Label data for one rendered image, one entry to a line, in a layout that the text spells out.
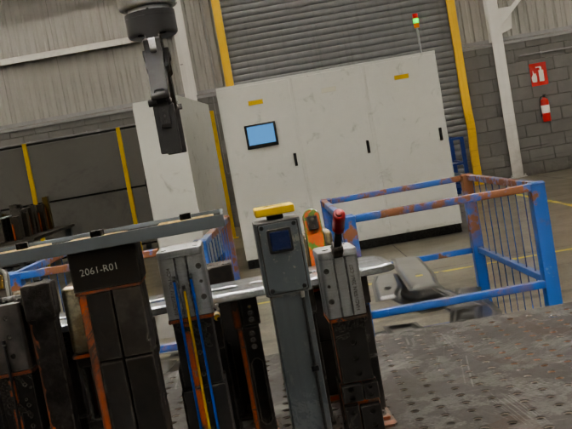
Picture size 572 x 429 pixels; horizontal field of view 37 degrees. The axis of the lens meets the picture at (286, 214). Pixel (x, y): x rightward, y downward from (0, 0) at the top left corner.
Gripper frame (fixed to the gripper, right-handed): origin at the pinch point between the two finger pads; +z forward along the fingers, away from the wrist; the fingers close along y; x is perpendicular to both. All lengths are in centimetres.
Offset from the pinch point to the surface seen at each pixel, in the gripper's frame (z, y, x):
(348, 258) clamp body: 23.3, 12.0, -24.7
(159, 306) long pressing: 27.3, 23.2, 9.1
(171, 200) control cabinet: 36, 807, 62
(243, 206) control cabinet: 56, 805, -14
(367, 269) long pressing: 27.5, 23.5, -29.1
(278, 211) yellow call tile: 12.3, -3.9, -13.8
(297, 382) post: 38.3, -3.7, -12.1
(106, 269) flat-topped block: 16.1, -5.2, 12.5
